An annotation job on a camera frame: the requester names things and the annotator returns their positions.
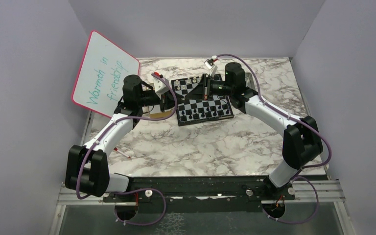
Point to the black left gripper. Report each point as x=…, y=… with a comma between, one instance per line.
x=170, y=100

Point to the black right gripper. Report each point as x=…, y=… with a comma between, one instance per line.
x=198, y=92

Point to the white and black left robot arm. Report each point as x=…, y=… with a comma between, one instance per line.
x=87, y=167

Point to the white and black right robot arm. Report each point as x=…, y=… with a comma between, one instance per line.
x=300, y=144

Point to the black and white chessboard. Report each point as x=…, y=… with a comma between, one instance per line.
x=200, y=105

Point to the silver metal tin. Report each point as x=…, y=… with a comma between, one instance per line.
x=250, y=81

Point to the pink framed whiteboard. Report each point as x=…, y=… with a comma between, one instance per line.
x=99, y=81

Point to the red capped marker pen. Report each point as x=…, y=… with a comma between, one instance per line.
x=122, y=153

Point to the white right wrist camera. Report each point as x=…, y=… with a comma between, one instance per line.
x=212, y=67

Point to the aluminium extrusion rail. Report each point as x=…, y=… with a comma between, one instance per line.
x=68, y=197
x=327, y=191

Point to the right aluminium extrusion rail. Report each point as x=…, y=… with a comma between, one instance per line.
x=327, y=191

